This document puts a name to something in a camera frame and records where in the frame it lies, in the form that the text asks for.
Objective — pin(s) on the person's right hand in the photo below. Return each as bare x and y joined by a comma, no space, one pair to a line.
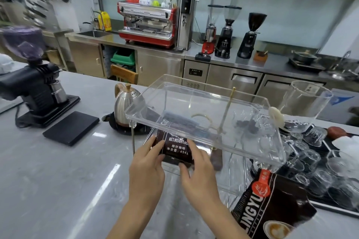
203,182

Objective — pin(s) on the person's left hand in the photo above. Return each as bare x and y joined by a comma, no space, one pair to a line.
145,174

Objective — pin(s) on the person's right thumb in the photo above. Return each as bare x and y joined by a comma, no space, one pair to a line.
185,172

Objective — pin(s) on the person's left thumb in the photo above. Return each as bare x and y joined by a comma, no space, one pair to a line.
161,160

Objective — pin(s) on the dark coffee bag white print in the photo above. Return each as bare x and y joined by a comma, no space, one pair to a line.
176,146

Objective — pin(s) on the person's left forearm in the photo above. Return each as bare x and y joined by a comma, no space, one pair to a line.
131,220

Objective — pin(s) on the person's right forearm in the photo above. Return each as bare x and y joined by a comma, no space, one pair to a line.
224,222

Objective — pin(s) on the black kettle base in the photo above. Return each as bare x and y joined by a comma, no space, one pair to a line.
115,125

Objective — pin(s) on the clear plastic storage box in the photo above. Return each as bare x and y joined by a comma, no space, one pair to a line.
207,112

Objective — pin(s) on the steel gooseneck kettle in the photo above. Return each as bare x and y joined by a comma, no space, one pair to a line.
124,105

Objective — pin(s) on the brass pour over stand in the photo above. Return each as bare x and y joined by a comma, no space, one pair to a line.
225,112

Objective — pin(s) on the brown coffee bag latte picture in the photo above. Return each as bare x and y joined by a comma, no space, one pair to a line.
269,205

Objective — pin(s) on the steel counter cabinet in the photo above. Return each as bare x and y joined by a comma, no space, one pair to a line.
168,68

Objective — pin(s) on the wooden chair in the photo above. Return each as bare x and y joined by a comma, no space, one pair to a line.
123,75

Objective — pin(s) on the black flat scale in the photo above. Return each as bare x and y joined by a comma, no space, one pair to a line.
71,128

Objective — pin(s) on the green plastic crate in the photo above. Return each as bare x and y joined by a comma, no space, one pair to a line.
123,58

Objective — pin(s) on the black tamper stand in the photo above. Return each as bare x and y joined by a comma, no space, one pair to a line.
202,56

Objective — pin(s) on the red coffee grinder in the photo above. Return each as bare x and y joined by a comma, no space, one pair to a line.
209,37

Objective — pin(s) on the group of clear glass cups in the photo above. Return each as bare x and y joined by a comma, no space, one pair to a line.
319,168

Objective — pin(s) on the red espresso machine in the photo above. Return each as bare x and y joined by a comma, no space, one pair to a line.
147,26

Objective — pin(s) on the black grinder clear hopper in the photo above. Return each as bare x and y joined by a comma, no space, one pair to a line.
225,40

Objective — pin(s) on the small wooden box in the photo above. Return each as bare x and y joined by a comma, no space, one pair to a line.
260,56

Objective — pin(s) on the steel water boiler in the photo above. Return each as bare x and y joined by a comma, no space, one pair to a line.
185,20

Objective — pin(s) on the clear glass jug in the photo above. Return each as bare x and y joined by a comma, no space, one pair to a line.
308,100

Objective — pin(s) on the steel sink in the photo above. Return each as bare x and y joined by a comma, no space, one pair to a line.
94,33

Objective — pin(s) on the black tray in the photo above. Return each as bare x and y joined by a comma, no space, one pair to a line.
328,205

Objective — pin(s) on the black coffee grinder purple hopper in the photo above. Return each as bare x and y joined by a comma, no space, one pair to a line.
33,87

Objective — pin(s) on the black grinder dark hopper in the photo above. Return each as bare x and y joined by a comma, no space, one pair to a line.
249,40

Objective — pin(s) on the yellow bag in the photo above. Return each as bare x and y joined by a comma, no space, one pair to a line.
105,21

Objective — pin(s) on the black induction cooker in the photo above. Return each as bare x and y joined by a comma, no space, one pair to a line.
297,63

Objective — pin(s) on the brown round tamper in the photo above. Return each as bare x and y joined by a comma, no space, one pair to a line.
337,132

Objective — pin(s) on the green cup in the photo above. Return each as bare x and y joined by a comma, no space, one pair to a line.
156,3

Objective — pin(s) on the white cup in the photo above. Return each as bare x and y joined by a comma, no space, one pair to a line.
144,1

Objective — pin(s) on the white cloth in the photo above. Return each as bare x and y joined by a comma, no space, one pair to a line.
346,142

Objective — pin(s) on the dark cooking pan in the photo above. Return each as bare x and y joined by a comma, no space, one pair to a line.
304,56

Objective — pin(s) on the steel faucet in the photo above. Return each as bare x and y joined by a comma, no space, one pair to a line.
340,65

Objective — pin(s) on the row of hanging utensils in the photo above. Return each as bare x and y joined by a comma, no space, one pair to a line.
36,3

